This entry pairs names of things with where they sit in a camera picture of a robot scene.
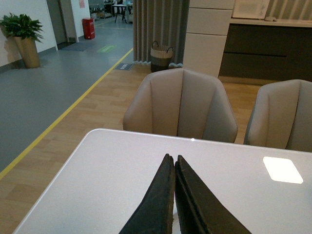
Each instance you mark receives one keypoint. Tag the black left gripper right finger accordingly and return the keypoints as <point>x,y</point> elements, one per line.
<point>199,210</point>

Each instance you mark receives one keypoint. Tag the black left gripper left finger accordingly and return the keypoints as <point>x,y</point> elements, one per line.
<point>154,215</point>

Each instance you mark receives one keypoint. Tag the beige chair right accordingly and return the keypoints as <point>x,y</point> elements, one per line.
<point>282,116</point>

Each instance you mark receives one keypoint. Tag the dark kitchen counter cabinet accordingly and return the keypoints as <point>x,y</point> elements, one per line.
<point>267,52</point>

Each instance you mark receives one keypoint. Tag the white cabinet column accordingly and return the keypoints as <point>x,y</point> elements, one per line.
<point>207,27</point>

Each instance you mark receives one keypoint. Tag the grey curtain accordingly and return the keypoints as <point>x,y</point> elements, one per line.
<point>164,21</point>

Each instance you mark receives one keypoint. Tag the red bin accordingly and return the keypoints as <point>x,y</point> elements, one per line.
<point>88,28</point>

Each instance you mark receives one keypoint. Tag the grey cloth on counter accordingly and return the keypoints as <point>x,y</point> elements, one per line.
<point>270,19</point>

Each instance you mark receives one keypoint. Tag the white microwave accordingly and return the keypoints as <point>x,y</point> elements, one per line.
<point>250,9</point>

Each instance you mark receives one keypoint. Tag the distant table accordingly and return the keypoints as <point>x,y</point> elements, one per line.
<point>120,10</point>

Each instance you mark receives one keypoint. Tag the gold plant pot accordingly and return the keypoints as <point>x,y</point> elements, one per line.
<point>28,51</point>

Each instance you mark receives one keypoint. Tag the green potted plant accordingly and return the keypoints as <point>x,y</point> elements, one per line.
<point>21,26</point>

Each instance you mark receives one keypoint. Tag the woven basket with handles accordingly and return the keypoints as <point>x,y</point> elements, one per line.
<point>161,56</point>

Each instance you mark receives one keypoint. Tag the pink wall notice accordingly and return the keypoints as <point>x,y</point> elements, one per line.
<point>81,4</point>

